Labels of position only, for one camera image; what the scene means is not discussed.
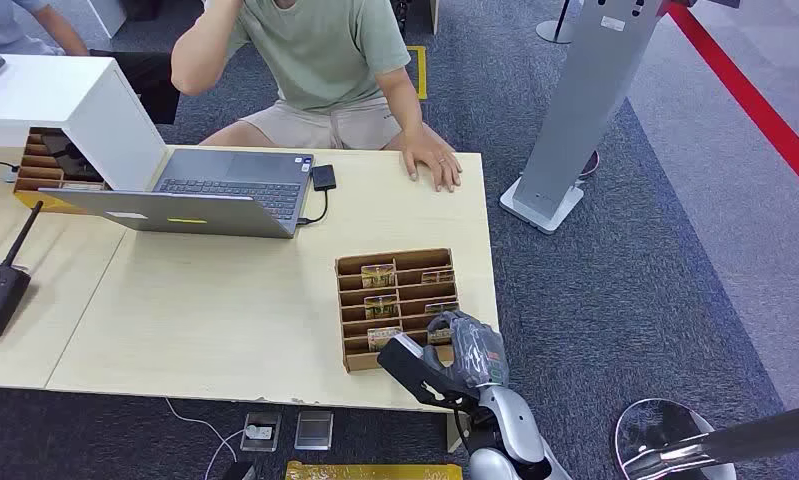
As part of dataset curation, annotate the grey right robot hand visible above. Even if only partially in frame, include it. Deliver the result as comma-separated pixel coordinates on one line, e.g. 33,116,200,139
423,310,510,391

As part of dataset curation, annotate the cardboard card holder tray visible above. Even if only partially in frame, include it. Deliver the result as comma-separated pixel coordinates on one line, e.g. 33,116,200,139
334,248,461,374

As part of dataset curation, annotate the person's hand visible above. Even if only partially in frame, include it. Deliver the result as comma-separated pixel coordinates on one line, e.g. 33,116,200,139
400,127,464,194

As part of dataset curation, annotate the seated person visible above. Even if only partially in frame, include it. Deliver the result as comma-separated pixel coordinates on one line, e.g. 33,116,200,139
170,0,464,194

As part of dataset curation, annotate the person at white box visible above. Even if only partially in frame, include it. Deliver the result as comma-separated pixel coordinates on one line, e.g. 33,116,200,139
0,0,91,58

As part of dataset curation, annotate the yellow floor tape strip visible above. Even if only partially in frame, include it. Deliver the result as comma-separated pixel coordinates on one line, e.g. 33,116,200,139
284,460,465,480

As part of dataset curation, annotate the chrome stanchion base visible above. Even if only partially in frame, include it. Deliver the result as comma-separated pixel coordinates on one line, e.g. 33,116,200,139
613,397,739,480

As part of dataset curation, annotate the floor socket with white plug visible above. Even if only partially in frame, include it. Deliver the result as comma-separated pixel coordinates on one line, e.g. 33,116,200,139
239,411,283,454

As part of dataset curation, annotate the black external drive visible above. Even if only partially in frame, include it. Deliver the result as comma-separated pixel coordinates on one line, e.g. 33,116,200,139
311,164,338,193

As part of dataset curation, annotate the grey kiosk stand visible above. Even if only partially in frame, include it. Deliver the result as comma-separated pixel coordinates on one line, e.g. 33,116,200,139
499,0,667,236

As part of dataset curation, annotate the dark stanchion pole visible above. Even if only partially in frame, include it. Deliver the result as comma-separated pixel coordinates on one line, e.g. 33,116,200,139
625,402,799,480

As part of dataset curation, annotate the grey open laptop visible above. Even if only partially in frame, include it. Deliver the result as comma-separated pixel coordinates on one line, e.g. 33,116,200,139
38,147,315,240

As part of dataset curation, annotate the small round stanchion base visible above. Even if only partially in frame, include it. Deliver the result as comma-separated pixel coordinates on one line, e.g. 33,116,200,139
535,0,578,46

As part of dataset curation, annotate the red barrier belt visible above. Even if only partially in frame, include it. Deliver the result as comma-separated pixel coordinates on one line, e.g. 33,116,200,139
662,0,799,205

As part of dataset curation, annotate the cardboard holder with dark items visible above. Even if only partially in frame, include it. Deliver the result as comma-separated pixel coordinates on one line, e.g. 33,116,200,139
12,127,111,215

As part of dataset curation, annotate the white box cover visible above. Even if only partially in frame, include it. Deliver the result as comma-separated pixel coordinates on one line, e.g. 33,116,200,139
0,54,169,193

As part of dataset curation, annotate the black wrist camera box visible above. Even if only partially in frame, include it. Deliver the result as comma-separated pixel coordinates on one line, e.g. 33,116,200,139
377,333,481,413

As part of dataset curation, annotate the black drive cable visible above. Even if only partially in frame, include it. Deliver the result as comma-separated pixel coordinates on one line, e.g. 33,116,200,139
296,190,330,228

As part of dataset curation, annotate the white cable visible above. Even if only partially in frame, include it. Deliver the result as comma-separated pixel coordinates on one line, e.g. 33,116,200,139
164,396,249,480

